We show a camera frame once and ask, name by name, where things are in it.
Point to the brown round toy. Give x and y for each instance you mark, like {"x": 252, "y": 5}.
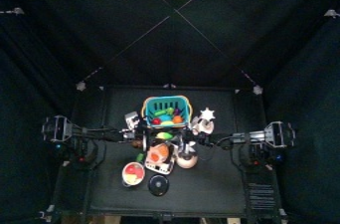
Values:
{"x": 137, "y": 144}

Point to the yellow toy food piece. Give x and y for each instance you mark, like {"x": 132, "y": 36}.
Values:
{"x": 131, "y": 178}

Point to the green toy vegetable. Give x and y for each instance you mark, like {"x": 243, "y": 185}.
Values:
{"x": 160, "y": 112}

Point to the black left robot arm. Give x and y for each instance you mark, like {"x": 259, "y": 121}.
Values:
{"x": 88, "y": 133}

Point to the white toy pot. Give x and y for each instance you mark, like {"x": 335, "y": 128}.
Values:
{"x": 133, "y": 174}

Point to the white knife block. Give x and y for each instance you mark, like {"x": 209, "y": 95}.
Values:
{"x": 132, "y": 119}

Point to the red toy fruit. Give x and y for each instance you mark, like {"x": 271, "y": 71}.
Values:
{"x": 156, "y": 121}

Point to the orange green toy carrot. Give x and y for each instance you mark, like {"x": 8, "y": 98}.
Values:
{"x": 164, "y": 135}

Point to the blue toy food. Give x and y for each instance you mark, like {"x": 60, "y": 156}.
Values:
{"x": 165, "y": 118}

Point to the orange toy fruit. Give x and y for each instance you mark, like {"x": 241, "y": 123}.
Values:
{"x": 176, "y": 119}

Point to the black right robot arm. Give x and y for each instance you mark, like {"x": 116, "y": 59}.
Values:
{"x": 248, "y": 136}

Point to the white label sticker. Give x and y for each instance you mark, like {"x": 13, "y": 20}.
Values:
{"x": 261, "y": 195}

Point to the black pot lid grey knob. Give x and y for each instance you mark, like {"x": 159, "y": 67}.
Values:
{"x": 159, "y": 185}

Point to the white star-shaped toy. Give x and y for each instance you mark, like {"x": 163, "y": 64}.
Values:
{"x": 207, "y": 114}

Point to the green corn husk piece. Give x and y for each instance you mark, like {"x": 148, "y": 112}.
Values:
{"x": 140, "y": 157}

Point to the red toy food piece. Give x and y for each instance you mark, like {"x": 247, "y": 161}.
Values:
{"x": 131, "y": 170}

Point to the purple toy food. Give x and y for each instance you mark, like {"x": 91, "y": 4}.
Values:
{"x": 176, "y": 112}

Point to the orange toy food piece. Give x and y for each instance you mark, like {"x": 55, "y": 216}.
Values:
{"x": 159, "y": 153}

